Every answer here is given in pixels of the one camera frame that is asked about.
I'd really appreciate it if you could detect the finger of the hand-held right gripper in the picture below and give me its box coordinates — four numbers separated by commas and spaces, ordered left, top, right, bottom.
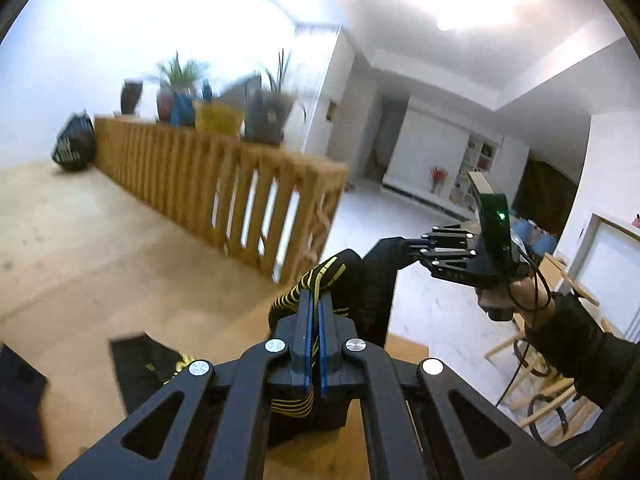
407, 225, 477, 257
420, 255, 482, 283

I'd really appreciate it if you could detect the white bookshelf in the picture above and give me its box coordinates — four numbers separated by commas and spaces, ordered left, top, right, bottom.
449, 133, 503, 209

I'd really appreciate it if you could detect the dark vase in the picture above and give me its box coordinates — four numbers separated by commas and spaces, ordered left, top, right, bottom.
120, 79, 144, 116

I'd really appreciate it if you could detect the blue bag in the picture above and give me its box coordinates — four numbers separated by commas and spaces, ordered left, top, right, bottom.
172, 92, 197, 128

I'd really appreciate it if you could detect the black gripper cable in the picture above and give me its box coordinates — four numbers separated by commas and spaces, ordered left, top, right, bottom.
495, 240, 557, 407

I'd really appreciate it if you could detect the person's right forearm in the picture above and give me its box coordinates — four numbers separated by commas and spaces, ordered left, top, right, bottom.
524, 292, 640, 411

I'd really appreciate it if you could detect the black yellow-striped garment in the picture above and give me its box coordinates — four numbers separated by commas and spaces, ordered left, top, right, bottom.
109, 237, 417, 447

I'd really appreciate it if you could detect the person's right hand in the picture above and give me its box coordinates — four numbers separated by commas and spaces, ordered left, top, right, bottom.
475, 274, 557, 322

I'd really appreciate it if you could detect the yellow bag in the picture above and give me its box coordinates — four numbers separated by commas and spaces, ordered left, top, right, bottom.
194, 101, 245, 137

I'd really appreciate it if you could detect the wooden slatted railing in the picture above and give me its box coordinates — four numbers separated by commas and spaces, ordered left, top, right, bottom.
94, 115, 351, 287

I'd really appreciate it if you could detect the red potted plant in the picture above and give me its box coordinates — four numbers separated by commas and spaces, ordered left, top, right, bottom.
146, 51, 211, 124

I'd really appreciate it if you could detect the dark blue cloth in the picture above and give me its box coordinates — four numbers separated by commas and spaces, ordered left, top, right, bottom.
0, 342, 49, 462

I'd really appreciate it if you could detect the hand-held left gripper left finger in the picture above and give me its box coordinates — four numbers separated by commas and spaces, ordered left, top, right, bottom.
57, 292, 316, 480

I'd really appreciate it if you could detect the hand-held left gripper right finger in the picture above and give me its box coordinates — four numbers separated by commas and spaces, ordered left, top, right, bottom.
319, 294, 577, 480

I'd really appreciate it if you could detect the wooden chair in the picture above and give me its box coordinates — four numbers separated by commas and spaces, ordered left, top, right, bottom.
484, 253, 608, 447

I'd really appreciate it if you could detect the dark wooden cabinet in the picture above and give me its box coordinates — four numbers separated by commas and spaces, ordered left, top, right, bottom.
513, 159, 582, 237

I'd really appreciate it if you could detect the dark potted plant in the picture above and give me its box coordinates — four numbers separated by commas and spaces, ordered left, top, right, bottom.
243, 48, 299, 145

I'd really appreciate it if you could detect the white framed board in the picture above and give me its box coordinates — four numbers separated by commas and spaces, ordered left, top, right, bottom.
569, 212, 640, 337

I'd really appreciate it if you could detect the blue chair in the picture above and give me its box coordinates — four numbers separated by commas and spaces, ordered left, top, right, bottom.
513, 219, 558, 259

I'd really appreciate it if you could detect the black plastic bag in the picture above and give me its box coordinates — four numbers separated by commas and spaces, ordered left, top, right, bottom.
52, 112, 97, 172

